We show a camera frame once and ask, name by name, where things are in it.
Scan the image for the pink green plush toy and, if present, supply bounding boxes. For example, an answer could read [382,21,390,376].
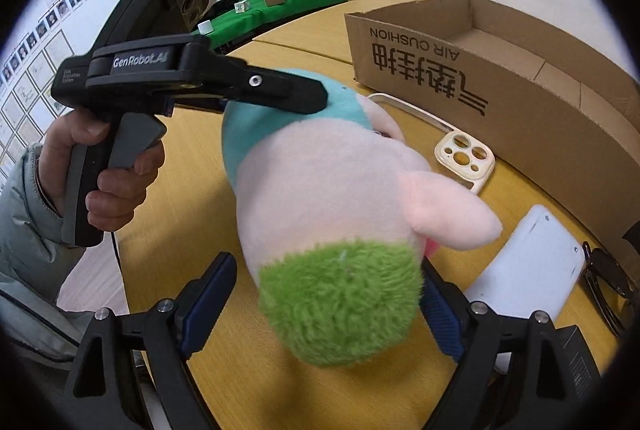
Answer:
[221,69,503,368]

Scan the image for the black product box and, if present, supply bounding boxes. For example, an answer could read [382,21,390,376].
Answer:
[556,323,602,380]

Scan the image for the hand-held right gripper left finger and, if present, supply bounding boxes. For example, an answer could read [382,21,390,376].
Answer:
[62,251,238,430]

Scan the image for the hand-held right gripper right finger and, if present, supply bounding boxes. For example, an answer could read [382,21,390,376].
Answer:
[419,256,609,430]

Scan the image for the cream phone case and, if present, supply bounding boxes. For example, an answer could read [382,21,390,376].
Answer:
[367,92,496,196]

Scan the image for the person's left hand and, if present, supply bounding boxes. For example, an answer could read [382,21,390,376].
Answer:
[40,112,166,236]

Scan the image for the brown cardboard box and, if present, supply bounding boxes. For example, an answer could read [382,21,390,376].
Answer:
[344,0,640,256]

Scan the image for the person's left forearm grey sleeve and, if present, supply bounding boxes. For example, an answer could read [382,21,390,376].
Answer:
[0,144,126,372]

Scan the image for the white plastic device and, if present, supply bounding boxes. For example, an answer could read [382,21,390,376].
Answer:
[462,204,587,330]

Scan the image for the wall photo chart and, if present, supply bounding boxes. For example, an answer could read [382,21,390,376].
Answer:
[0,0,137,183]

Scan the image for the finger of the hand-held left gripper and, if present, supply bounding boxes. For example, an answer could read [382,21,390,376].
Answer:
[202,54,329,115]
[172,95,227,115]

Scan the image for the black sunglasses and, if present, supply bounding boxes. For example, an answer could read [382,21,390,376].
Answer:
[580,246,637,339]

